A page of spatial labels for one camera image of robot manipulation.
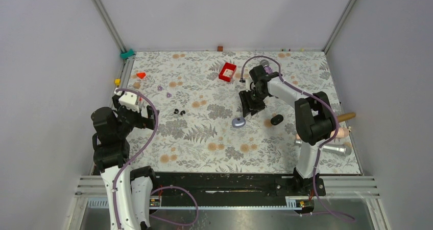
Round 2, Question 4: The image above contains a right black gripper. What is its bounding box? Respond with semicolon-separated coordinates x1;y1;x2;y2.
239;88;268;118

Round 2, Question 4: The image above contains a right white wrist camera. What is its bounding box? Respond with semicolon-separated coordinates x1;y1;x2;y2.
245;78;255;91

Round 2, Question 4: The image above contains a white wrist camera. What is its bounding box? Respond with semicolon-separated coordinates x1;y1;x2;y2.
245;78;255;91
112;88;141;113

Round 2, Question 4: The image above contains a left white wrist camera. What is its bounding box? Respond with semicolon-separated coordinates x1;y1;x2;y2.
112;88;141;113

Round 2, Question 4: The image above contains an orange triangular block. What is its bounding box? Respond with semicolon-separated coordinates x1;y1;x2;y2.
136;72;146;79

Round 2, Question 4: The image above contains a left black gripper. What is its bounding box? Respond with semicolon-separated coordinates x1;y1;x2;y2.
113;95;159;136

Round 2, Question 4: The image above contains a red open box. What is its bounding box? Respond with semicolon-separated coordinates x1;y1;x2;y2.
218;62;237;82

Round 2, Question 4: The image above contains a floral patterned mat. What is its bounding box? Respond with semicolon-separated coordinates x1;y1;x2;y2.
127;51;342;173

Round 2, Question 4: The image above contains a silver metal cylinder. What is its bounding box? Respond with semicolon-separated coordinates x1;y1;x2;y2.
293;139;353;156

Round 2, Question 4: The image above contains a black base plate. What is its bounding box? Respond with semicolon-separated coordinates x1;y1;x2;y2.
156;172;326;207

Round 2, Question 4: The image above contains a lavender earbud charging case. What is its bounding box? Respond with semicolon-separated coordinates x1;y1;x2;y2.
232;117;246;128

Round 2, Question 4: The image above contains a teal block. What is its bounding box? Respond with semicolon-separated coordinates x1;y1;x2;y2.
119;49;135;60

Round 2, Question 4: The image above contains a yellow small cube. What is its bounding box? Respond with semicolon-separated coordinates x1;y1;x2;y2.
114;79;121;87

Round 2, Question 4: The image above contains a purple glitter microphone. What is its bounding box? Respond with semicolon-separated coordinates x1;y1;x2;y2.
260;59;273;74

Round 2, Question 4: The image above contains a pink cylinder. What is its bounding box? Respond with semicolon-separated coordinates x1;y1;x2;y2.
334;126;351;139

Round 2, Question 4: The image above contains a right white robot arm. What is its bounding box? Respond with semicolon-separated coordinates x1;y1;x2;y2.
239;65;338;195

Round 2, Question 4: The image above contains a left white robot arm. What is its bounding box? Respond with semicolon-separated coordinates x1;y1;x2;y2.
91;91;159;229

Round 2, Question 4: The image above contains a wooden handle stick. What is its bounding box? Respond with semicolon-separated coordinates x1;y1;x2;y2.
337;112;356;123

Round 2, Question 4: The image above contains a black earbud case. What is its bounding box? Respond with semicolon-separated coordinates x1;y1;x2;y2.
270;114;284;126

